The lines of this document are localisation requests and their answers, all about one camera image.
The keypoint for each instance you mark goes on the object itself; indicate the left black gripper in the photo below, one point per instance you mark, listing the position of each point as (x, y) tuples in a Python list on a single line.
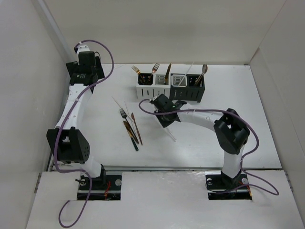
[(73, 67)]

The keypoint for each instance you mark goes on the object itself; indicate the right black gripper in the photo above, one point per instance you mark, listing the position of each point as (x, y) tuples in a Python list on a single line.
[(164, 123)]

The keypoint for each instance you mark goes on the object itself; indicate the rose gold fork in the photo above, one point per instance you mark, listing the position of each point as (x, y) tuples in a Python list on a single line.
[(154, 69)]

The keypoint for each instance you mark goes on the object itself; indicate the gold fork green handle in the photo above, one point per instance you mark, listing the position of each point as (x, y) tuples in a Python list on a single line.
[(136, 70)]

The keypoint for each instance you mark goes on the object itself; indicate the silver spoon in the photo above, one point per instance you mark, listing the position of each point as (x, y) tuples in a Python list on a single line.
[(199, 79)]

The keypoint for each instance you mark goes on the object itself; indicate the white chopstick long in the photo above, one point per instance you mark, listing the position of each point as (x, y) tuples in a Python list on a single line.
[(170, 134)]

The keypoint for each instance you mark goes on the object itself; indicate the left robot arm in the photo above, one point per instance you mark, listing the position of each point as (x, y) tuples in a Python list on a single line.
[(66, 140)]

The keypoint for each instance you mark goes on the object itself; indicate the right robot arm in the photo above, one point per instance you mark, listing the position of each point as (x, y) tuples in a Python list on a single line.
[(232, 134)]

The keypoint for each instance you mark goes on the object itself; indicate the white utensil container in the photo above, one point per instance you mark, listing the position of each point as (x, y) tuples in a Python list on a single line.
[(151, 85)]

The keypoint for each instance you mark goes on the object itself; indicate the black utensil container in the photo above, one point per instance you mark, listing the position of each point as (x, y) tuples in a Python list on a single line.
[(189, 89)]

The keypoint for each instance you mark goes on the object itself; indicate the copper chopstick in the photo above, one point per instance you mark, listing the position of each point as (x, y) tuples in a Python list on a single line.
[(138, 133)]

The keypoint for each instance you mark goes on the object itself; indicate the thin white chopstick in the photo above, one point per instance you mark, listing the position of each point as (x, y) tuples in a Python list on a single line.
[(128, 116)]

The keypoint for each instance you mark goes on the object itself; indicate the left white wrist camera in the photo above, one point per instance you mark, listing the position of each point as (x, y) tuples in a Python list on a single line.
[(81, 47)]

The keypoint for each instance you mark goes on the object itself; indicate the bronze knife green handle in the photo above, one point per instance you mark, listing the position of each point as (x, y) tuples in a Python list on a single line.
[(131, 136)]

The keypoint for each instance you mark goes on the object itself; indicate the aluminium rail front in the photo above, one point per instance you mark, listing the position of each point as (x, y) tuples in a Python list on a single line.
[(139, 168)]

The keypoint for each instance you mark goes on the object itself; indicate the aluminium rail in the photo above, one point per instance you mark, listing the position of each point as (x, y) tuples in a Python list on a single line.
[(139, 168), (66, 141)]

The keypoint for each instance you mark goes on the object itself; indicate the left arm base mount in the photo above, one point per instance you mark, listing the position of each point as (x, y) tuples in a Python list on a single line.
[(108, 189)]

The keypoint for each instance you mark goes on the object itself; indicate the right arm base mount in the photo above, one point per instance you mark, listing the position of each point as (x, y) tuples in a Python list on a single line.
[(221, 187)]

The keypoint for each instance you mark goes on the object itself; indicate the aluminium rail left side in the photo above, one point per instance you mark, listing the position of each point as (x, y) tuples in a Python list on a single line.
[(66, 141)]

